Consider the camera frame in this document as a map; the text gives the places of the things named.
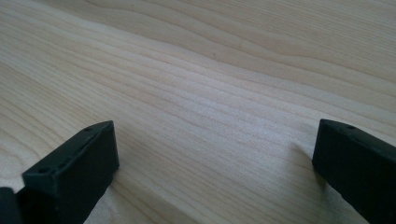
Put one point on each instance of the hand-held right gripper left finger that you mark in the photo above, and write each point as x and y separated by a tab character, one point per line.
77	168

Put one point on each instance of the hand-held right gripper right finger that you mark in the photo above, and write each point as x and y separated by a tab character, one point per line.
358	165

